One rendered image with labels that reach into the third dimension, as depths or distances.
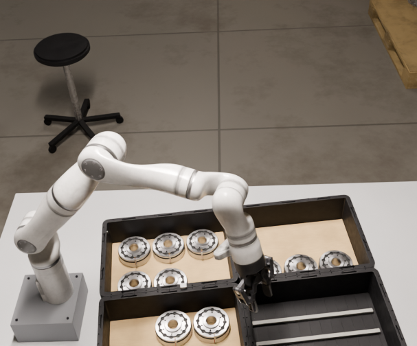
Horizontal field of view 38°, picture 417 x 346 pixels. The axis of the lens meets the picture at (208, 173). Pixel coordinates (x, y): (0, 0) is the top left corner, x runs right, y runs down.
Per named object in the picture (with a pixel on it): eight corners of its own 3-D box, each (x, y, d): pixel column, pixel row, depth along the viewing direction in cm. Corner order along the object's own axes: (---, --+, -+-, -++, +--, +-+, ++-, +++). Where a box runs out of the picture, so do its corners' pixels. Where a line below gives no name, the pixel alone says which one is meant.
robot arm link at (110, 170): (185, 182, 130) (198, 160, 136) (73, 148, 134) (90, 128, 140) (182, 212, 136) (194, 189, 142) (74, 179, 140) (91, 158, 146)
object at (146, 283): (115, 299, 177) (115, 298, 177) (119, 272, 184) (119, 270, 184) (149, 298, 177) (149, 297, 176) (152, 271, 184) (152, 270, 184)
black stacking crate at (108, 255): (106, 320, 177) (99, 297, 170) (108, 244, 199) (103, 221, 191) (239, 305, 179) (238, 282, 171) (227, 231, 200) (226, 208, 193)
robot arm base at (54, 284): (42, 305, 184) (27, 270, 172) (47, 281, 191) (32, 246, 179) (72, 303, 184) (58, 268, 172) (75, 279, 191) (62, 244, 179)
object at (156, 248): (154, 260, 187) (153, 259, 187) (151, 236, 195) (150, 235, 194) (185, 255, 188) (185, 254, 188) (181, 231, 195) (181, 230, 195)
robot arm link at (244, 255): (234, 237, 150) (229, 217, 147) (271, 247, 143) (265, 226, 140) (212, 259, 145) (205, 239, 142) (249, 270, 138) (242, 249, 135)
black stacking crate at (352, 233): (240, 305, 179) (239, 282, 171) (228, 231, 201) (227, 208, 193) (370, 290, 180) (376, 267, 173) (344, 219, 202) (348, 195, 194)
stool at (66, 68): (127, 104, 394) (113, 20, 352) (117, 152, 358) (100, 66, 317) (51, 106, 396) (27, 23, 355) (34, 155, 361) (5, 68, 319)
